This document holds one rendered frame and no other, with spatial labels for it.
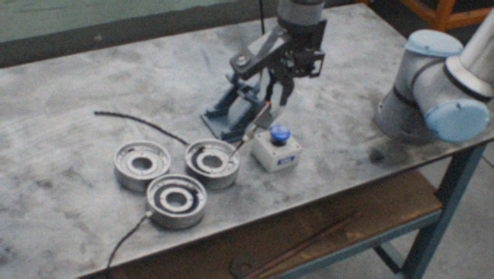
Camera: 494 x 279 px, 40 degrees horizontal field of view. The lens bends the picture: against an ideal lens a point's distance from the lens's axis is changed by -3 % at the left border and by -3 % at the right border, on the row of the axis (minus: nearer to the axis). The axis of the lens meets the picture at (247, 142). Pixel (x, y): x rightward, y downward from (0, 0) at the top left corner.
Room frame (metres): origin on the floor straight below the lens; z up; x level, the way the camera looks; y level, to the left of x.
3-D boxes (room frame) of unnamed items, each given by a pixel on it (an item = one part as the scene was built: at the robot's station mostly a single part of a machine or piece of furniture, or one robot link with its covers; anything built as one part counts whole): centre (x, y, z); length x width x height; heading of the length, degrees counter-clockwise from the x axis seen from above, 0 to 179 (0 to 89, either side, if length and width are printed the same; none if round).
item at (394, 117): (1.28, -0.34, 0.85); 0.15 x 0.15 x 0.10
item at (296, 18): (1.07, -0.04, 1.15); 0.08 x 0.08 x 0.05
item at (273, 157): (1.08, -0.06, 0.82); 0.08 x 0.07 x 0.05; 128
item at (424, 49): (1.27, -0.35, 0.97); 0.13 x 0.12 x 0.14; 15
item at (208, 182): (0.99, 0.06, 0.82); 0.10 x 0.10 x 0.04
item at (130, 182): (0.95, 0.18, 0.82); 0.10 x 0.10 x 0.04
